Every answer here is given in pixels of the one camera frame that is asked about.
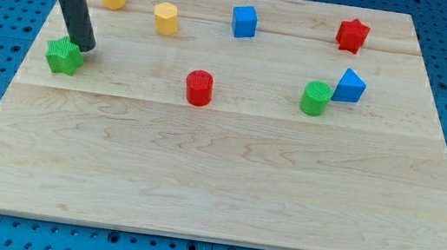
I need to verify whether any wooden board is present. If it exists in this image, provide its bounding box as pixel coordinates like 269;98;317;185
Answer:
0;0;447;250

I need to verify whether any yellow hexagon block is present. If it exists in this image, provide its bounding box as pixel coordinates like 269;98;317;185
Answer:
154;2;179;36

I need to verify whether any red star block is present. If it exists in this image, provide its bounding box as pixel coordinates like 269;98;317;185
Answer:
335;18;370;54

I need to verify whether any blue triangle block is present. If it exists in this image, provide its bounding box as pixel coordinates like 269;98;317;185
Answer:
332;68;366;103

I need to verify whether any green cylinder block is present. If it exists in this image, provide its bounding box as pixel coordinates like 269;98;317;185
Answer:
299;80;332;116

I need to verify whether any green star block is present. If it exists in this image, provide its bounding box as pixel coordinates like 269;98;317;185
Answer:
45;36;84;76

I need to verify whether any red cylinder block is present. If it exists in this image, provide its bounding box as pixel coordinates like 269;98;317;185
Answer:
186;69;214;107

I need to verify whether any blue cube block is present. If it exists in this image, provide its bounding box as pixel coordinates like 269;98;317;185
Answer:
231;5;258;38

